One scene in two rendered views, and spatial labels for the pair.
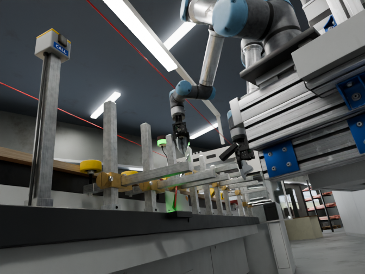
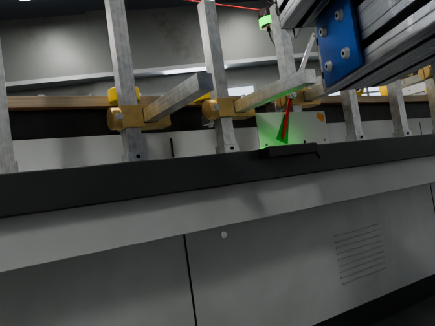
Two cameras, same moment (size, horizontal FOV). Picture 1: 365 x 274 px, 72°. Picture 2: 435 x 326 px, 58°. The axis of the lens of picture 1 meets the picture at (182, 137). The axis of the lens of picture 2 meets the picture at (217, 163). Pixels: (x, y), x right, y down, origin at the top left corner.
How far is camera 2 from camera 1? 46 cm
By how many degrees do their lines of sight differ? 39
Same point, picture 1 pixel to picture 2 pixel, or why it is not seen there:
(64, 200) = (102, 147)
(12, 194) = (23, 151)
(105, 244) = (129, 207)
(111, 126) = (113, 30)
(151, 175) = (166, 103)
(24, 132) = (174, 33)
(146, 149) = (208, 48)
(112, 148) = (120, 67)
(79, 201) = not seen: hidden behind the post
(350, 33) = not seen: outside the picture
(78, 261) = (82, 231)
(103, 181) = (111, 121)
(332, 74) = not seen: outside the picture
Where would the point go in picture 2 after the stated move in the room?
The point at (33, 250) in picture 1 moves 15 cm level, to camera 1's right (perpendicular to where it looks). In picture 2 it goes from (9, 223) to (52, 218)
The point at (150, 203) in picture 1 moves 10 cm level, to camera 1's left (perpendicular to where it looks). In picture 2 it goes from (222, 138) to (191, 145)
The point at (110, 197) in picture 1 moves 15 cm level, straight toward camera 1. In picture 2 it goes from (127, 143) to (83, 138)
